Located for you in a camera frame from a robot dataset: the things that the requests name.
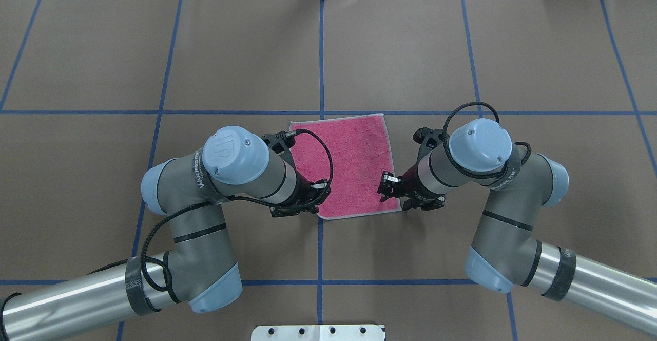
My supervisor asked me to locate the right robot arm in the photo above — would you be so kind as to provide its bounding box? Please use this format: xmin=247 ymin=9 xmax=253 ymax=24
xmin=378 ymin=118 xmax=656 ymax=336

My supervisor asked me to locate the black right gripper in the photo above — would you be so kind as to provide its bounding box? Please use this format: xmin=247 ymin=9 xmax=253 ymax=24
xmin=378 ymin=167 xmax=445 ymax=212

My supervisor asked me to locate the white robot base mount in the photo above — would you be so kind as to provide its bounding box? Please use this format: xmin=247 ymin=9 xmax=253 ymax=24
xmin=250 ymin=324 xmax=387 ymax=340

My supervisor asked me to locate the pink and grey towel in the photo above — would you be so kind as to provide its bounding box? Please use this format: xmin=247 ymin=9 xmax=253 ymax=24
xmin=289 ymin=114 xmax=401 ymax=221

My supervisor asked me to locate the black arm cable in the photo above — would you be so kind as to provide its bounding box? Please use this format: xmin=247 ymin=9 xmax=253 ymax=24
xmin=441 ymin=102 xmax=531 ymax=180
xmin=82 ymin=128 xmax=334 ymax=293

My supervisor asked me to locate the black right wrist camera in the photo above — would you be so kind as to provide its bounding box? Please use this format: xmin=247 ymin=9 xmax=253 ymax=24
xmin=413 ymin=127 xmax=450 ymax=163

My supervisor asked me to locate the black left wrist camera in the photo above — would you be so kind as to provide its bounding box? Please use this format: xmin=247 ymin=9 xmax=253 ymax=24
xmin=261 ymin=130 xmax=300 ymax=165

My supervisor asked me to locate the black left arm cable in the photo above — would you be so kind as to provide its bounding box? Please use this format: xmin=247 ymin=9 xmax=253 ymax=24
xmin=82 ymin=128 xmax=334 ymax=293

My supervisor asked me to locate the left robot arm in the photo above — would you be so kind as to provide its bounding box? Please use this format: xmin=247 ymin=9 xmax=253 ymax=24
xmin=2 ymin=126 xmax=332 ymax=340

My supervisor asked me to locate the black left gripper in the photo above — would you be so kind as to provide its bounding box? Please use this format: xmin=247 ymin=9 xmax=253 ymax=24
xmin=270 ymin=171 xmax=331 ymax=218

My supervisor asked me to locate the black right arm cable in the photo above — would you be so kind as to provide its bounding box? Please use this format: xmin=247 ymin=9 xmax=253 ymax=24
xmin=441 ymin=102 xmax=531 ymax=180

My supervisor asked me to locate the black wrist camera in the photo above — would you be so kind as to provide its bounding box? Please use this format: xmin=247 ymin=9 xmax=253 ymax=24
xmin=413 ymin=127 xmax=450 ymax=163
xmin=261 ymin=130 xmax=300 ymax=165

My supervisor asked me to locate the brown paper table cover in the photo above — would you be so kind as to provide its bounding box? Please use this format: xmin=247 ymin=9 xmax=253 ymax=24
xmin=1 ymin=0 xmax=655 ymax=340

